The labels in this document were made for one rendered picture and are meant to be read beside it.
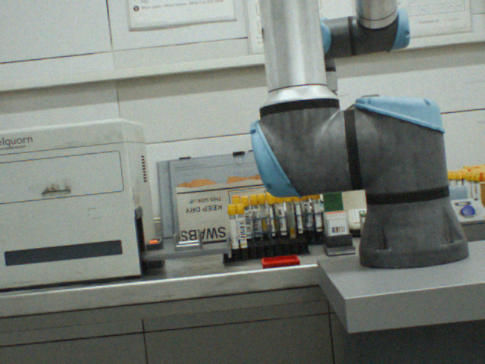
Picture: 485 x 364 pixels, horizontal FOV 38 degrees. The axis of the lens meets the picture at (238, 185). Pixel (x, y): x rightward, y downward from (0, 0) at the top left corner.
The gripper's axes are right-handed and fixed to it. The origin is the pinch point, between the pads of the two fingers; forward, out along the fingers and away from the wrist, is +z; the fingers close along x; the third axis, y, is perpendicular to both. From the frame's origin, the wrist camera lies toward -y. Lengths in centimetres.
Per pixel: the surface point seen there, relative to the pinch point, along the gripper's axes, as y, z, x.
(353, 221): 10.6, 7.9, -5.3
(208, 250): -14.1, 7.6, 24.8
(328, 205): -4.1, 2.3, 1.0
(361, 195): 14.7, 2.6, -8.2
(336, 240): -9.5, 8.6, 0.4
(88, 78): 44, -33, 58
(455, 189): -2.6, 1.9, -24.6
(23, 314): -21, 15, 59
